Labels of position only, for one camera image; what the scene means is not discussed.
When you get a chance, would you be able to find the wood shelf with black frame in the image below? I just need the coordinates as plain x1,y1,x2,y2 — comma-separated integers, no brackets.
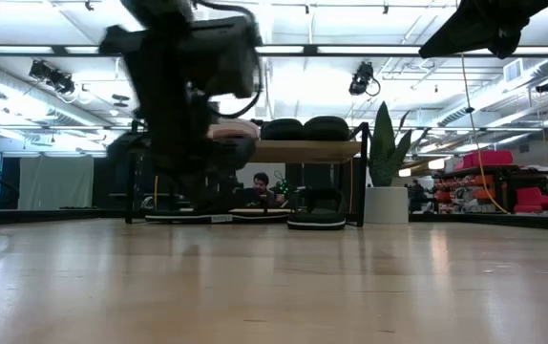
124,121,370,228

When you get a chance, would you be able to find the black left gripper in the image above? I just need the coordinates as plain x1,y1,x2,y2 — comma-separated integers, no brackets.
99,17,263,214

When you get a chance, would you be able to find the yellow cord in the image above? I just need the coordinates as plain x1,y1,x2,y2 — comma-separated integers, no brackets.
459,53,512,215

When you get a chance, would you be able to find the green plant in white pot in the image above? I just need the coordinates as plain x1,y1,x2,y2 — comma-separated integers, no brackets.
363,100,426,226

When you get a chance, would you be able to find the person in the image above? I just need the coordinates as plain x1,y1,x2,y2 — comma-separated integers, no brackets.
235,171,278,209

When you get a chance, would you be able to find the black slide sandal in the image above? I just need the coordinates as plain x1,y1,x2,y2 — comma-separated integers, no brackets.
260,118,306,141
303,115,350,142

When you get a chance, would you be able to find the black flip-flop white edge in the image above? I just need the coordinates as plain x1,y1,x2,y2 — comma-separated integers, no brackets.
144,205,295,225
286,185,348,231

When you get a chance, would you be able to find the rack with red bins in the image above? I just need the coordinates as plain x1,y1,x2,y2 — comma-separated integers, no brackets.
431,149,548,216

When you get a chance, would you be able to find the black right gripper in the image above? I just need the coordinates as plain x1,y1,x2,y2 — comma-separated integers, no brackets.
418,0,548,61

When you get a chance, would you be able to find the black overhead beam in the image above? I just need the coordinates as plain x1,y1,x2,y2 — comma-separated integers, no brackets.
0,44,548,59

